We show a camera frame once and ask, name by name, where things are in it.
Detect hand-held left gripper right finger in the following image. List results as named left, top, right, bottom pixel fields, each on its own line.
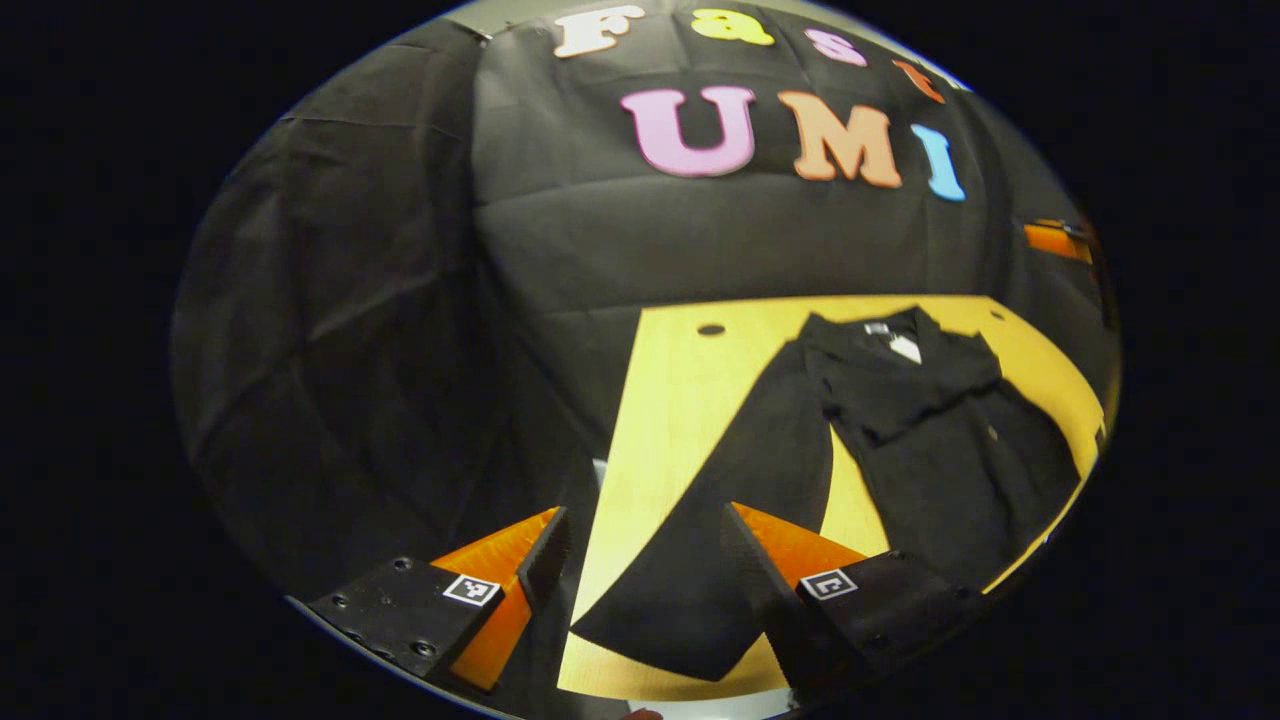
left=720, top=502, right=993, bottom=701

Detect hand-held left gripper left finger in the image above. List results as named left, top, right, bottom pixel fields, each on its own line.
left=306, top=506, right=573, bottom=693

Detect black trousers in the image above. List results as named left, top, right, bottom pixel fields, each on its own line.
left=570, top=305, right=1083, bottom=683

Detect black backdrop cloth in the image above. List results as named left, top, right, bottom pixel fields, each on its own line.
left=170, top=0, right=1121, bottom=601

